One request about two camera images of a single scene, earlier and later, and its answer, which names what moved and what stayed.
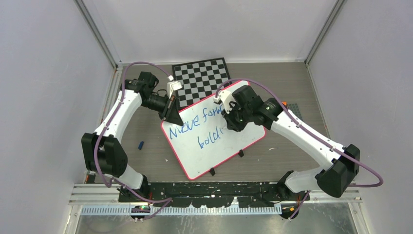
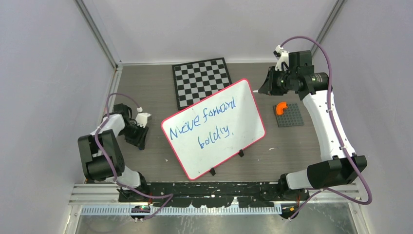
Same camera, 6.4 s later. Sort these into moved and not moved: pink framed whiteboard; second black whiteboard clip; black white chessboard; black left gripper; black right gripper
Moved: black right gripper; black left gripper
Not moved: pink framed whiteboard; black white chessboard; second black whiteboard clip
